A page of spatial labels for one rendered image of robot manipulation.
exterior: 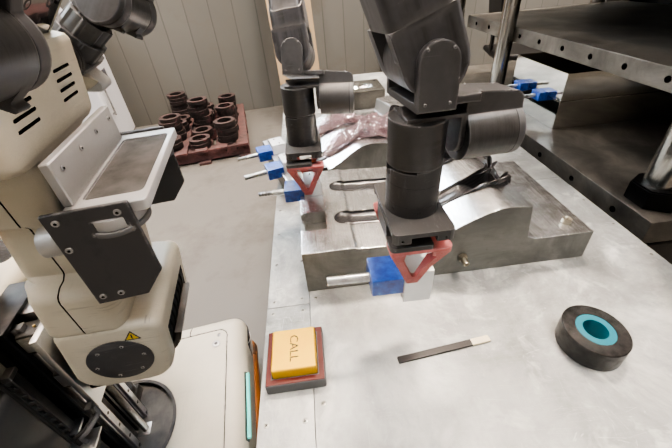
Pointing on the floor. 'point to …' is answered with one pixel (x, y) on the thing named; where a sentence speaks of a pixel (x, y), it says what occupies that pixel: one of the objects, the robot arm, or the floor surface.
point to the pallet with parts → (206, 128)
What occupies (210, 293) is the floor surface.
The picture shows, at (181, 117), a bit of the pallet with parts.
